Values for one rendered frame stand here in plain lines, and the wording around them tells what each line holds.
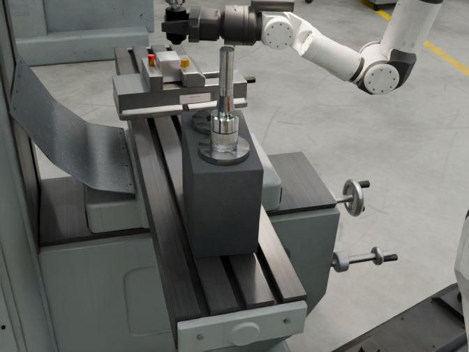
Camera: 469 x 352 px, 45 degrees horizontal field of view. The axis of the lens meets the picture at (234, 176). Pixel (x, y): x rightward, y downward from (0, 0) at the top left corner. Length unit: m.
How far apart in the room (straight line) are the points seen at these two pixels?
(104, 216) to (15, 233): 0.20
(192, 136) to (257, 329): 0.36
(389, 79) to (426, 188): 1.82
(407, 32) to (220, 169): 0.58
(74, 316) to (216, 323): 0.71
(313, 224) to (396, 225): 1.29
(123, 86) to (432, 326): 0.99
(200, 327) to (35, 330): 0.68
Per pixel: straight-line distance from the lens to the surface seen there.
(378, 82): 1.33
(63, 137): 1.41
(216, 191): 0.94
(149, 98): 1.47
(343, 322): 2.27
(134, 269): 1.50
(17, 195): 1.31
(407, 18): 1.30
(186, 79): 1.47
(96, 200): 1.38
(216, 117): 0.92
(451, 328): 1.54
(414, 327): 1.50
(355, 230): 2.70
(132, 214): 1.39
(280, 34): 1.26
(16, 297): 1.46
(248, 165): 0.94
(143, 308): 1.61
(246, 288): 0.98
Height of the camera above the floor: 1.66
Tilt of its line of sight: 34 degrees down
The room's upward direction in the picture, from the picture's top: 3 degrees clockwise
